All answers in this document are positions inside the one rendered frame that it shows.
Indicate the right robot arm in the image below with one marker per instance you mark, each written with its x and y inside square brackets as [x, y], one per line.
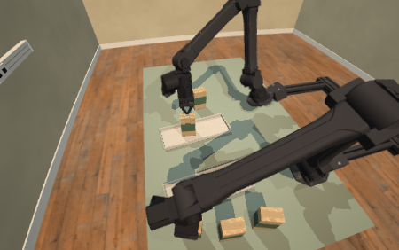
[186, 56]

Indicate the white shallow tray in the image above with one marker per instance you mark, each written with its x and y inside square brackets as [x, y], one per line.
[207, 127]

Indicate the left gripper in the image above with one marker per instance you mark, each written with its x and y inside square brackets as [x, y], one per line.
[188, 232]

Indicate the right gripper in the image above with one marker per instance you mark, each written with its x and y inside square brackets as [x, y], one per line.
[189, 98]

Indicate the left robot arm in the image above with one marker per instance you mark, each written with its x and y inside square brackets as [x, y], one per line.
[374, 101]

